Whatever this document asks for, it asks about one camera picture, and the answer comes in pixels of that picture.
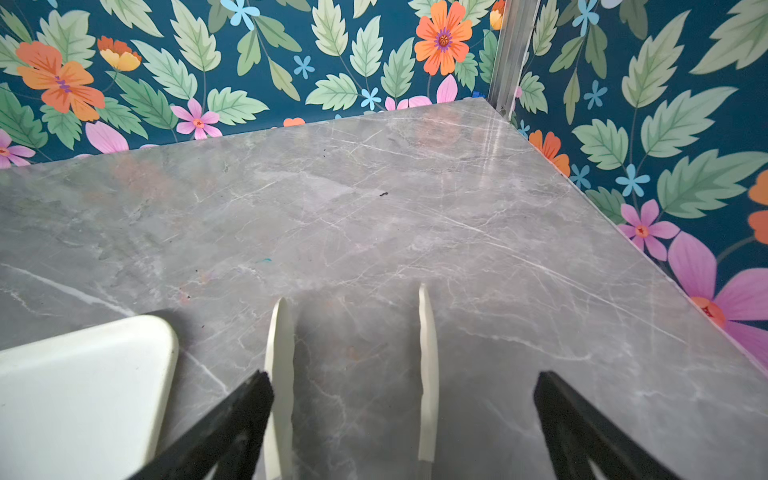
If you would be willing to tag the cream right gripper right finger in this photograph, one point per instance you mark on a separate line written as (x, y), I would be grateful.
(429, 374)

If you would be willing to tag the white plastic tray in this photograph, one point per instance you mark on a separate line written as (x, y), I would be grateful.
(88, 404)

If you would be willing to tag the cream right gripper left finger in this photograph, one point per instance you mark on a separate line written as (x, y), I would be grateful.
(279, 365)

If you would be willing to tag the aluminium frame corner post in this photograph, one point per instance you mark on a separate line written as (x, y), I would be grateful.
(514, 40)

